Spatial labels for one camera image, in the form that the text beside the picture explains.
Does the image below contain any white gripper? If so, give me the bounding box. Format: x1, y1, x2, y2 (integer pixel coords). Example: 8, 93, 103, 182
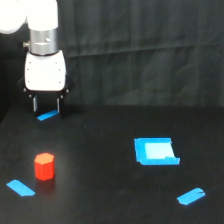
18, 50, 75, 118

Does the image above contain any red octagonal block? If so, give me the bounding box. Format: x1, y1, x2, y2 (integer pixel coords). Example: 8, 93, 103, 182
34, 153, 55, 181

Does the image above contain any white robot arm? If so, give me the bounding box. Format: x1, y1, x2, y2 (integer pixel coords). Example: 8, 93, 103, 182
0, 0, 75, 121

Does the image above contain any blue tape strip far left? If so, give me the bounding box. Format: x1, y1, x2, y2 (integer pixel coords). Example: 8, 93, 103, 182
37, 110, 58, 121

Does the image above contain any blue tape strip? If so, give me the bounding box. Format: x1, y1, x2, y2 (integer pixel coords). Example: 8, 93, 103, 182
177, 188, 205, 205
7, 180, 35, 197
37, 110, 58, 121

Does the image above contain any black backdrop curtain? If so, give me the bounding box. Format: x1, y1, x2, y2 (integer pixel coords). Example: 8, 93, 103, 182
0, 0, 224, 116

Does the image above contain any blue tape strip near left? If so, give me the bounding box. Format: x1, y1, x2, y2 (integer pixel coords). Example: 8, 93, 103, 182
7, 180, 35, 197

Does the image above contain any blue tape strip near right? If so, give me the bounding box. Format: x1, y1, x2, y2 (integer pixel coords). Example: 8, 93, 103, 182
177, 188, 205, 205

